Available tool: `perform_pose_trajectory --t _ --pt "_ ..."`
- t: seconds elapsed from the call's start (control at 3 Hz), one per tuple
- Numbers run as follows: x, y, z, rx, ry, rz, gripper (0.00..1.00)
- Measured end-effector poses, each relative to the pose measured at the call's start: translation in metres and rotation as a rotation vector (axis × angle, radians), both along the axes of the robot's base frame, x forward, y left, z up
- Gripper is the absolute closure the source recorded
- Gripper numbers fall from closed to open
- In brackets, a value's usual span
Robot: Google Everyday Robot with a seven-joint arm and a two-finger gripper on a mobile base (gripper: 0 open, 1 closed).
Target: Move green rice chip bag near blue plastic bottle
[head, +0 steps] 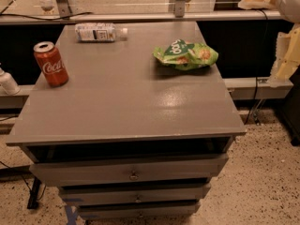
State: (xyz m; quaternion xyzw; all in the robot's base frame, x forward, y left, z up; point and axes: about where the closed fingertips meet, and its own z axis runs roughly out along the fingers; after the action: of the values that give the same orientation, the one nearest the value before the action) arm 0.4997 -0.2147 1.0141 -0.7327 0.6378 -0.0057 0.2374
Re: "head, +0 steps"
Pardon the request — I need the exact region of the bottom grey drawer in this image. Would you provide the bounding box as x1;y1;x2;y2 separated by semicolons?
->
78;200;200;220

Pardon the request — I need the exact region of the green rice chip bag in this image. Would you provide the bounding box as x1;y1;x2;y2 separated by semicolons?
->
153;39;218;71

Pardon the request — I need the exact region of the grey drawer cabinet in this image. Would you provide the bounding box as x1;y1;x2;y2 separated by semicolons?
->
5;21;248;222

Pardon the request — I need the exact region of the black floor stand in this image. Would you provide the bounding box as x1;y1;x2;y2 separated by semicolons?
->
27;177;41;210

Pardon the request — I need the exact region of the grey drawer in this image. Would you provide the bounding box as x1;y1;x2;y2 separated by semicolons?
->
78;200;200;220
59;182;211;206
30;154;228;187

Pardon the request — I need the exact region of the middle grey drawer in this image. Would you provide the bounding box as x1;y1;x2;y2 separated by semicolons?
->
59;182;211;206

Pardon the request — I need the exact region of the clear plastic water bottle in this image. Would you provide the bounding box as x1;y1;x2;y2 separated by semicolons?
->
75;22;128;42

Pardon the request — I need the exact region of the red Coca-Cola can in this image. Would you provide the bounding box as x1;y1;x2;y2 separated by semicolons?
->
34;41;68;87

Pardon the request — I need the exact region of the white pipe at left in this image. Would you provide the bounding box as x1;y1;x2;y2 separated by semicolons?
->
0;68;21;95

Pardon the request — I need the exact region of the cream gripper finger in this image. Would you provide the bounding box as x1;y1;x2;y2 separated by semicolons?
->
269;23;300;87

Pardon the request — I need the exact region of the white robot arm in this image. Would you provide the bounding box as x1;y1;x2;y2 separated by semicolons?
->
238;0;300;87

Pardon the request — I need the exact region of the top grey drawer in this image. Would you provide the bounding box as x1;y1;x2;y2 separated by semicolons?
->
30;154;228;187

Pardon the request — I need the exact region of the black cable at right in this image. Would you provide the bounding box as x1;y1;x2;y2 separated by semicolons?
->
243;8;270;126

